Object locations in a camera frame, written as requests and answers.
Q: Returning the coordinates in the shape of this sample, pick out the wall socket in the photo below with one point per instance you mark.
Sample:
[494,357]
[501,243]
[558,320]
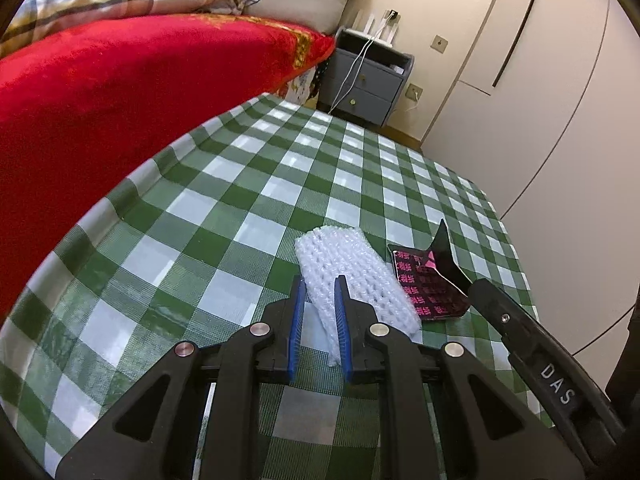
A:
[414,92]

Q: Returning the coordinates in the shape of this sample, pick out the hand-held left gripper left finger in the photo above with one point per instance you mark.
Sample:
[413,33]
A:
[299,325]

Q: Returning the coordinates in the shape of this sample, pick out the white router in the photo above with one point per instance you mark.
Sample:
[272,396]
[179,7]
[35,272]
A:
[372,39]

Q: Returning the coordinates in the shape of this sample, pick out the cream wardrobe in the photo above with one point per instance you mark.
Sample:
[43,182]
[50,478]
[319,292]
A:
[550,135]

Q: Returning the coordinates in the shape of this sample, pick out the white bubble wrap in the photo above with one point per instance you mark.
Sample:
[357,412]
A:
[350,270]

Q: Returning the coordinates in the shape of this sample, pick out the black packet with pink print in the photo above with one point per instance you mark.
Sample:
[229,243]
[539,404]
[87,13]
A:
[430,290]

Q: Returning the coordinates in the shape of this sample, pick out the grey nightstand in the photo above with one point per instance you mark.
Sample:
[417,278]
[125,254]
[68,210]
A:
[370,85]

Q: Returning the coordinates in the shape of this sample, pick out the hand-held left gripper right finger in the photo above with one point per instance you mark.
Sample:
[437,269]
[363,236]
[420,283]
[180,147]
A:
[342,325]

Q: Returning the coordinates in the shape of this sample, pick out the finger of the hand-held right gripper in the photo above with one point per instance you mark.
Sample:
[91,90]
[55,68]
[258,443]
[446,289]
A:
[530,350]

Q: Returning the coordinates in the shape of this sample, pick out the floral bed sheet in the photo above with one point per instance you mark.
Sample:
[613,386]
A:
[302,85]

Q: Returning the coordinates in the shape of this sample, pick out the red floral blanket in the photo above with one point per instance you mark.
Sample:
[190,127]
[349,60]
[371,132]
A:
[100,110]

